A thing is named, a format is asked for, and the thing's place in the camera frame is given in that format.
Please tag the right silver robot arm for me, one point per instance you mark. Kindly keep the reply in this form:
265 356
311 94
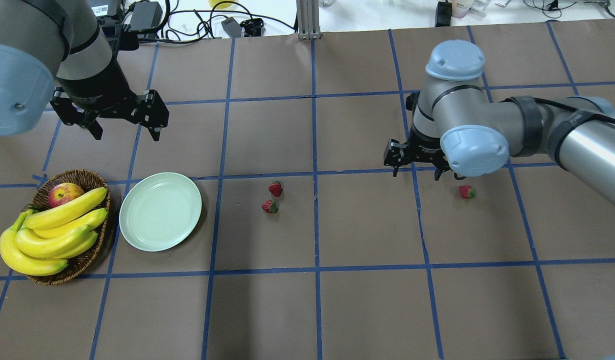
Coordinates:
456 129

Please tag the yellow banana bottom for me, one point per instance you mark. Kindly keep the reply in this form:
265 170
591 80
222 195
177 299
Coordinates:
19 261

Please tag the red strawberry picked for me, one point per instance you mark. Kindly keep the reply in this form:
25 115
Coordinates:
275 188
270 207

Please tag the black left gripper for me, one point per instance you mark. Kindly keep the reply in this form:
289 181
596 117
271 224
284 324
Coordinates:
98 86

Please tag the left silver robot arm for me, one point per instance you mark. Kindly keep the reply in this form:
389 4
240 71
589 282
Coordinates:
56 53

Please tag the black power adapter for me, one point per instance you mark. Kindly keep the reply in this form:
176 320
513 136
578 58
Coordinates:
145 16

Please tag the aluminium profile post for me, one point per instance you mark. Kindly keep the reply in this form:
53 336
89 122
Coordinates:
308 22

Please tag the yellow banana lower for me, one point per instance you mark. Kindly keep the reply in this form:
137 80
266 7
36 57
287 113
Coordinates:
32 245

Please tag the pale green round plate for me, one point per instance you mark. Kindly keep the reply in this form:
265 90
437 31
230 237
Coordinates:
160 212

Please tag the yellow banana middle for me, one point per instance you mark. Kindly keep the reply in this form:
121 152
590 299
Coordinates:
92 220

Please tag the red yellow apple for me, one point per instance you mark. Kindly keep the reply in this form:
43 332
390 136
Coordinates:
63 193

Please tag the brown wicker basket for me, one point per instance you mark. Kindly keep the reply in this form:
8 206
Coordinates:
78 265

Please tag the yellow banana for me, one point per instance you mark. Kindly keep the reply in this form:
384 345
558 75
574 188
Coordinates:
92 220
32 245
19 261
70 211

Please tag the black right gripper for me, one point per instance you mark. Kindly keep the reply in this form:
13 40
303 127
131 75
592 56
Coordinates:
423 145

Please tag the black power brick right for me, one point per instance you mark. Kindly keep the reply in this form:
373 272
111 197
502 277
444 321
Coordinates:
443 14

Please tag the yellow banana top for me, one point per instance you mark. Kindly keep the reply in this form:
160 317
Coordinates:
70 211

